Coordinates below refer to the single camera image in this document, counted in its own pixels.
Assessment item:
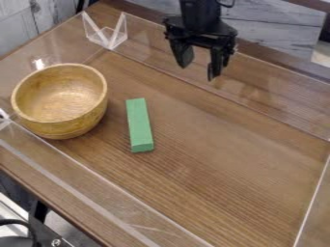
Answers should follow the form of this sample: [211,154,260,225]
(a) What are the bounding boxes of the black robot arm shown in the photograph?
[163,0,237,81]

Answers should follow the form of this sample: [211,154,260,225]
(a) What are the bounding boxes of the green rectangular block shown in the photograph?
[125,97,155,152]

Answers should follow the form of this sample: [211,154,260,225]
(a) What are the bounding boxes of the black cable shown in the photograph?
[0,218,44,247]

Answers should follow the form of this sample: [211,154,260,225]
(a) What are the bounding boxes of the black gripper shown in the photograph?
[164,15,237,81]

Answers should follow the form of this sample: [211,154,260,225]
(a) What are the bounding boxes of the black table leg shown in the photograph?
[30,201,49,223]

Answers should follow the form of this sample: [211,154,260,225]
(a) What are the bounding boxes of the black table clamp mount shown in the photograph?
[28,218,74,247]

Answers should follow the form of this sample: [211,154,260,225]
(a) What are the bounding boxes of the clear acrylic corner bracket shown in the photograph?
[81,12,128,50]

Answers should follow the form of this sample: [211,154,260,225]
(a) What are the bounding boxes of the clear acrylic barrier wall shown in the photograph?
[0,16,330,247]

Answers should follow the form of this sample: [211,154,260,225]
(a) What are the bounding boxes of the brown wooden bowl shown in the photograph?
[10,63,108,140]

